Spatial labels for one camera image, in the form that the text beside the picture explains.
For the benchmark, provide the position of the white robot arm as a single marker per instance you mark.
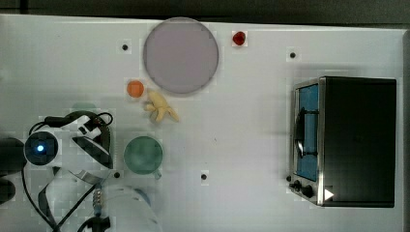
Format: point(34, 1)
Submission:
point(80, 198)

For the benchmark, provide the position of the green oval strainer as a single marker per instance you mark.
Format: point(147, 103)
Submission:
point(87, 106)

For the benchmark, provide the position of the peeled yellow banana toy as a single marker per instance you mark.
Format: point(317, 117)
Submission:
point(157, 103)

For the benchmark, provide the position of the lilac round plate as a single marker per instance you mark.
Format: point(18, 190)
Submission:
point(181, 55)

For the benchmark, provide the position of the green cup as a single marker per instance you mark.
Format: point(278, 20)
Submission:
point(143, 156)

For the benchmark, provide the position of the small orange fruit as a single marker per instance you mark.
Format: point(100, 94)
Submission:
point(135, 88)

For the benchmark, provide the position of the red tomato toy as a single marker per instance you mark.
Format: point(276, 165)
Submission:
point(239, 38)

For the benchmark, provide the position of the black silver toaster oven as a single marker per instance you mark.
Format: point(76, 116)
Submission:
point(343, 141)

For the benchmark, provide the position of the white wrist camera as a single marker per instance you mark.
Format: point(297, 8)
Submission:
point(84, 126)

